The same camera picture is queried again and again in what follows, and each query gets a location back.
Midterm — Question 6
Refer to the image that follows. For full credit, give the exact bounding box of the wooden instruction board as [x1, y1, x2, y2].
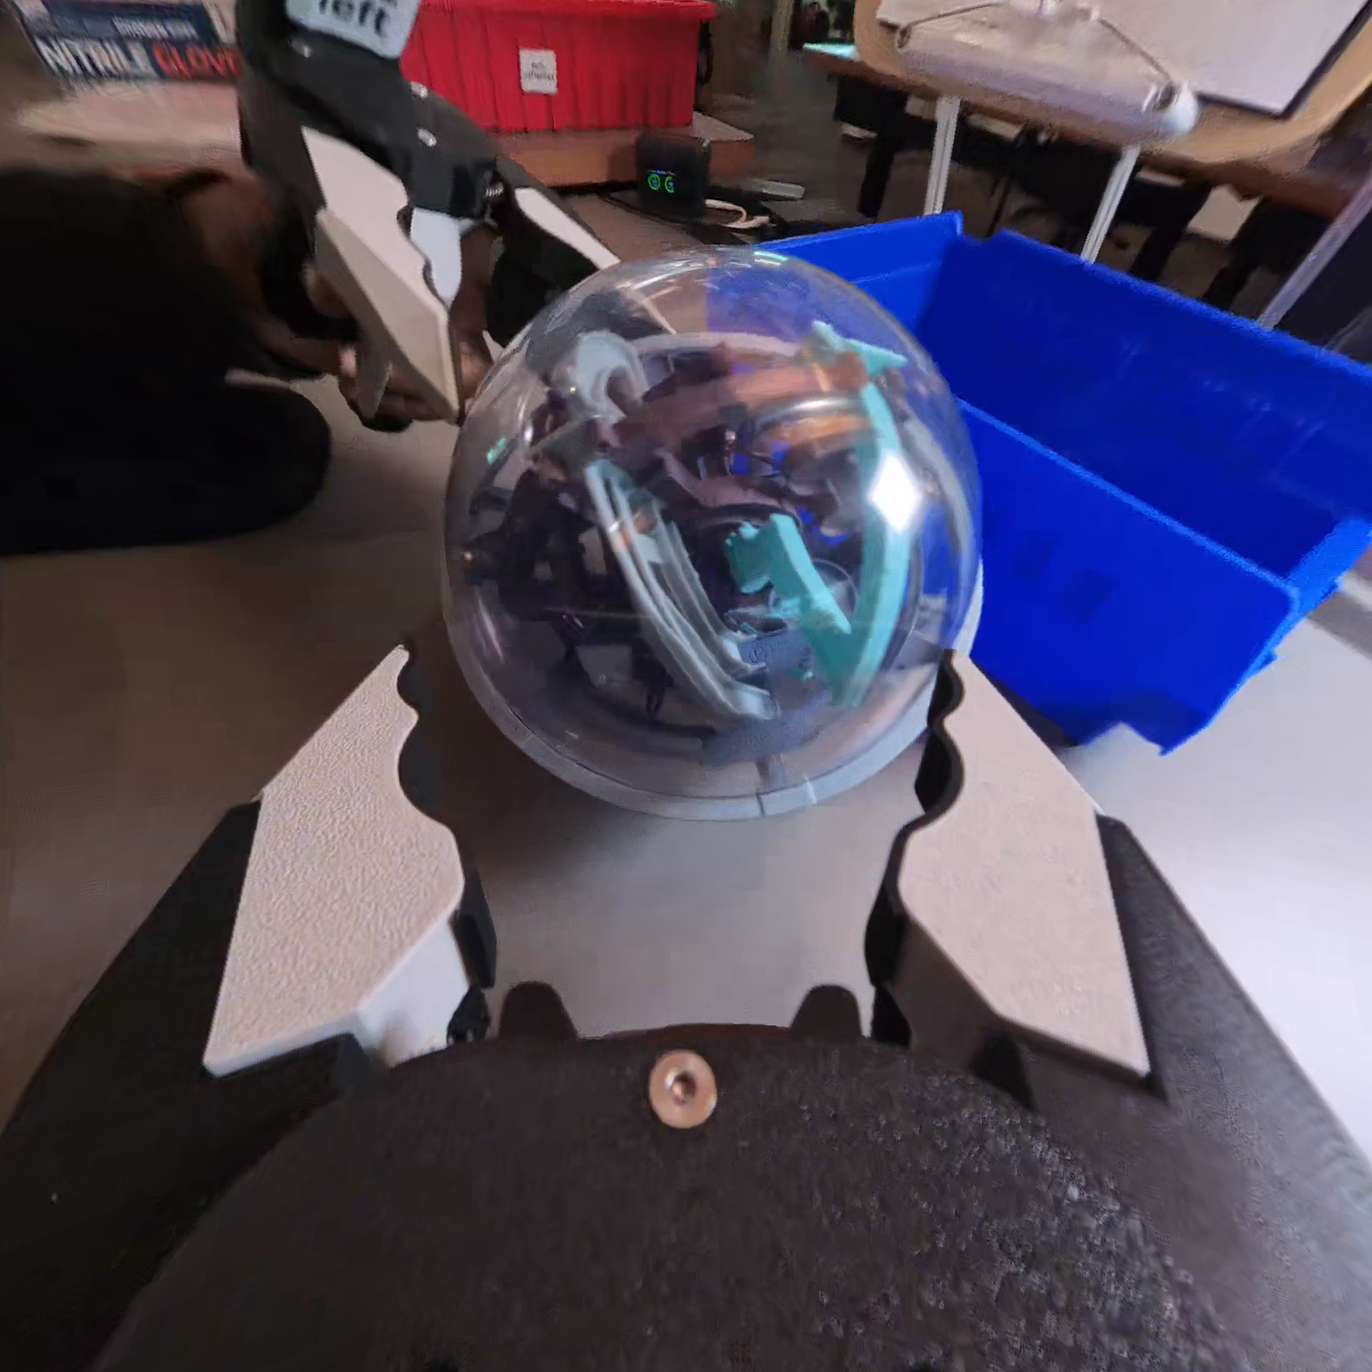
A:
[858, 0, 1372, 183]

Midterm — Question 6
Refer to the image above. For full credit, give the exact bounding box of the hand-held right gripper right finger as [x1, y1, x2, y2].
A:
[869, 655, 1154, 1078]

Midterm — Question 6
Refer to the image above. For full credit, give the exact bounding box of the clear plastic maze ball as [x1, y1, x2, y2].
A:
[440, 247, 984, 820]

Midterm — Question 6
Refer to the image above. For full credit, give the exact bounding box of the blue plastic bin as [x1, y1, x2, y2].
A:
[762, 211, 1372, 752]

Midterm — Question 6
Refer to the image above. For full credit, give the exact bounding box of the blue glove box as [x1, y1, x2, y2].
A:
[12, 0, 242, 87]

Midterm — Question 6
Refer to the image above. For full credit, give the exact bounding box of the black digital timer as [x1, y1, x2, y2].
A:
[637, 129, 716, 216]

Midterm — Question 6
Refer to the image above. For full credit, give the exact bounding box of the red plastic bin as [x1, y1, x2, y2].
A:
[402, 0, 721, 134]

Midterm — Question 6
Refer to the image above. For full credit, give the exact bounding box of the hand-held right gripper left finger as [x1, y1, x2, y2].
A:
[205, 644, 495, 1074]

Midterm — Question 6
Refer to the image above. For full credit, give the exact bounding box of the person's left hand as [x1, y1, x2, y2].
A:
[232, 162, 430, 430]

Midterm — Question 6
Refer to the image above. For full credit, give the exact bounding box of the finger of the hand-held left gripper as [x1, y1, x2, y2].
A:
[308, 129, 505, 423]
[505, 183, 624, 276]

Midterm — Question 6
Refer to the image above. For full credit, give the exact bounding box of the person's left forearm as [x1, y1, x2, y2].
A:
[0, 162, 334, 559]

